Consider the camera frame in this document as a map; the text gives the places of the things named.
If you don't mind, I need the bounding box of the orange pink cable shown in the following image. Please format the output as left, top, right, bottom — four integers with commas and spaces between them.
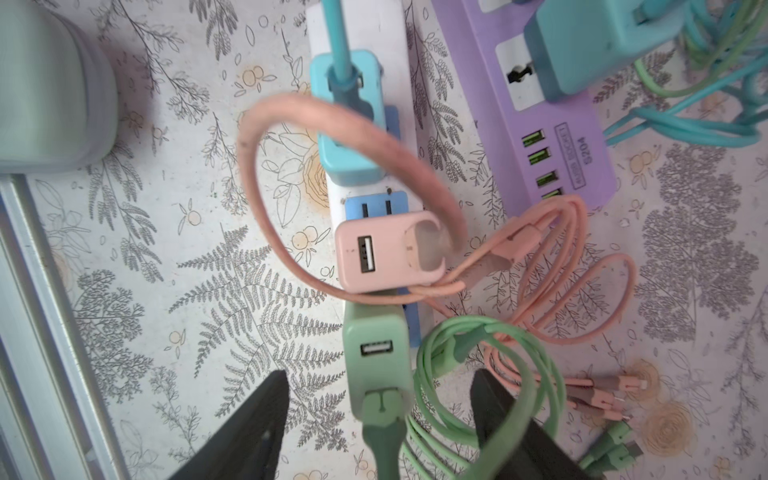
236, 93, 649, 424

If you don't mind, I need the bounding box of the pink charger plug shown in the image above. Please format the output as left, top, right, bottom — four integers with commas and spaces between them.
335, 211, 446, 294

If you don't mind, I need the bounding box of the teal charger plug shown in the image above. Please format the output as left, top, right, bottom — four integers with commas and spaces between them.
310, 50, 386, 187
524, 0, 684, 103

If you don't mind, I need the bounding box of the green charger cable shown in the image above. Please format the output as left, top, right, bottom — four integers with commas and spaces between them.
359, 315, 644, 480
633, 0, 768, 100

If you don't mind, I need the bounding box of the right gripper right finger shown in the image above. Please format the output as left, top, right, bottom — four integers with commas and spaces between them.
469, 368, 595, 480

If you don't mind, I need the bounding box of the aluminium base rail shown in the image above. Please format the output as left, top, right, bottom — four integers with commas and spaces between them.
1, 175, 130, 479

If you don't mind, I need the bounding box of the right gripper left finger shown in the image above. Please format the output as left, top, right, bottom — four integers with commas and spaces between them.
173, 370, 290, 479

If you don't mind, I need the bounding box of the white blue power strip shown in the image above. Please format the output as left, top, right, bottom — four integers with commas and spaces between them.
304, 0, 436, 349

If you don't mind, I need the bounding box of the pale green oblong case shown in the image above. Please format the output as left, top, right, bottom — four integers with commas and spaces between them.
1, 1, 118, 174

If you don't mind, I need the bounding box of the purple power strip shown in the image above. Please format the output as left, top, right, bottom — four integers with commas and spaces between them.
433, 1, 616, 216

